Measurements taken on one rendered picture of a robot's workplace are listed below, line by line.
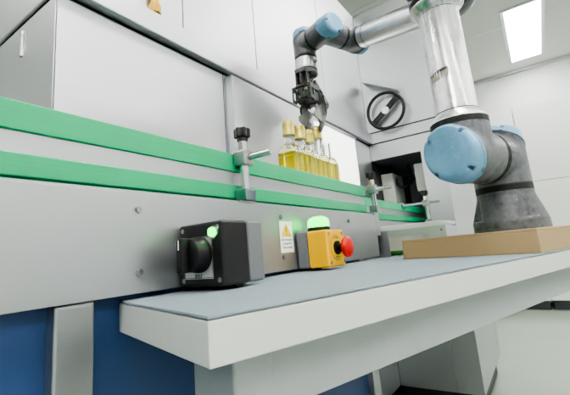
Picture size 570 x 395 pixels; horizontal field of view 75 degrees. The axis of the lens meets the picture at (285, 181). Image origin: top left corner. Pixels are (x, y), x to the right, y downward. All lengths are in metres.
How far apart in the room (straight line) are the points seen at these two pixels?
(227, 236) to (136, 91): 0.55
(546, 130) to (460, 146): 4.00
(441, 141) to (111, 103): 0.69
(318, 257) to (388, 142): 1.44
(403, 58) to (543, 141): 2.82
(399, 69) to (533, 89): 3.35
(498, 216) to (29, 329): 0.82
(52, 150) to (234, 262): 0.24
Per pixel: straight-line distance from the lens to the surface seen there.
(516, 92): 5.38
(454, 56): 0.89
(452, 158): 0.81
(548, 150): 4.74
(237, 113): 1.12
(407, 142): 2.05
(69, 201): 0.45
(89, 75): 0.89
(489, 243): 0.84
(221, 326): 0.28
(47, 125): 0.48
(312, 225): 0.73
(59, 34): 0.89
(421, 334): 0.53
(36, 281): 0.43
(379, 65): 2.24
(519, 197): 0.93
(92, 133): 0.50
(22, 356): 0.46
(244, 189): 0.62
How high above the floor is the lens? 0.79
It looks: 11 degrees up
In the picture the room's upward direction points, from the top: 5 degrees counter-clockwise
